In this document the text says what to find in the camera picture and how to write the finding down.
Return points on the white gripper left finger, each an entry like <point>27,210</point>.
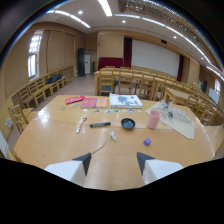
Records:
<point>71,169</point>

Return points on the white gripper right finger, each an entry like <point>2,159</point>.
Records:
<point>156,169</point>

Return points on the pink plastic cup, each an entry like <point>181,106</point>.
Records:
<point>153,119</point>

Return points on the small purple cube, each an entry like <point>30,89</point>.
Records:
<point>147,142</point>

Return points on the beige paper sheet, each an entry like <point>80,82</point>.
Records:
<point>173,120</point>

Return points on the black marker pen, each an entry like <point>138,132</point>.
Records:
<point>100,124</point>

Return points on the crumpled white paper scrap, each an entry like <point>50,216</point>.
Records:
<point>113,135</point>

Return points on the small black bowl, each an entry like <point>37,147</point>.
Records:
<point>128,123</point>

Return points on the clear plastic bag with items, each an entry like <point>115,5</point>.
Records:
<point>170,111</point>

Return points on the red plastic packet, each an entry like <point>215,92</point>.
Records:
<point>74,99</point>

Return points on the red and orange book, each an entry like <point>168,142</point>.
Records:
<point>94,102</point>

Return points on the wooden chair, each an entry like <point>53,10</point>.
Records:
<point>20,115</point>

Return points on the white book with grey print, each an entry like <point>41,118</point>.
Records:
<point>125,100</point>

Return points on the long wooden desk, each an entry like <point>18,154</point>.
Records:
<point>130,81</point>

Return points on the black bag on chairs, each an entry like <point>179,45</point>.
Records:
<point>54,78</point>

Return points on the black tall speaker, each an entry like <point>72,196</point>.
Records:
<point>81,62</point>

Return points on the white projection screen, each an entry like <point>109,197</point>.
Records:
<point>155,57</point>

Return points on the dark red curtain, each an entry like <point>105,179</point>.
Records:
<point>127,52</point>

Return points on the window with bright light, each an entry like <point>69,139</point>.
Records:
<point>33,55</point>

